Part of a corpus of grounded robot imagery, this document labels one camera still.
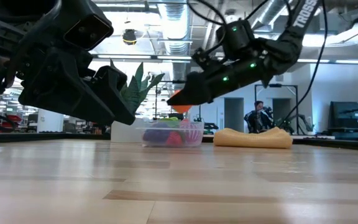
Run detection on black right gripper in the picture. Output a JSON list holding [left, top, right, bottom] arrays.
[[166, 42, 279, 106]]

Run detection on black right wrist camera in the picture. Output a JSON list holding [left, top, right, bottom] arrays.
[[215, 19, 256, 60]]

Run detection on black power cable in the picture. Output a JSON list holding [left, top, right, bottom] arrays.
[[277, 0, 328, 128]]

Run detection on green toy leafy vegetable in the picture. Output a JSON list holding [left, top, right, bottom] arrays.
[[157, 116, 180, 128]]

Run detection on person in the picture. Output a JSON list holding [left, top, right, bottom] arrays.
[[243, 100, 275, 134]]

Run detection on orange toy orange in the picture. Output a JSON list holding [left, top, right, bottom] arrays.
[[170, 89, 194, 114]]

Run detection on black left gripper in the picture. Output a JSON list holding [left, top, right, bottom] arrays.
[[7, 0, 115, 126]]

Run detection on folded orange cloth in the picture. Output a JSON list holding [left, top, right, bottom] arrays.
[[213, 126, 293, 149]]

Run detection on purple white striped toy onion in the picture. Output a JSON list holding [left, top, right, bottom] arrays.
[[178, 119, 202, 146]]

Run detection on black cabinet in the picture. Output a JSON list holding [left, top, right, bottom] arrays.
[[329, 101, 358, 141]]

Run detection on clear plastic tupperware container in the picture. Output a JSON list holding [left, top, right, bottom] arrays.
[[136, 120, 205, 149]]

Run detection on purple toy grapes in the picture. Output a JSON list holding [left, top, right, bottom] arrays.
[[143, 123, 171, 146]]

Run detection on green plant in white pot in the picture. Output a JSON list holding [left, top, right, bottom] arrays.
[[109, 58, 166, 144]]

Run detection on silver ventilation duct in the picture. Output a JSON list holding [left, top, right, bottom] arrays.
[[158, 0, 194, 82]]

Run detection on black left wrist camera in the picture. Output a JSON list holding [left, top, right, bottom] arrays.
[[63, 0, 114, 51]]

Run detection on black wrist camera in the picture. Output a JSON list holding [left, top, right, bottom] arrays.
[[215, 19, 256, 60], [63, 0, 114, 51]]

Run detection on black round hanging device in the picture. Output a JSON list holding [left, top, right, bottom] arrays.
[[122, 29, 138, 46]]

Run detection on red toy strawberry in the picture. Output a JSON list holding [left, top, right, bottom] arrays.
[[166, 130, 185, 147]]

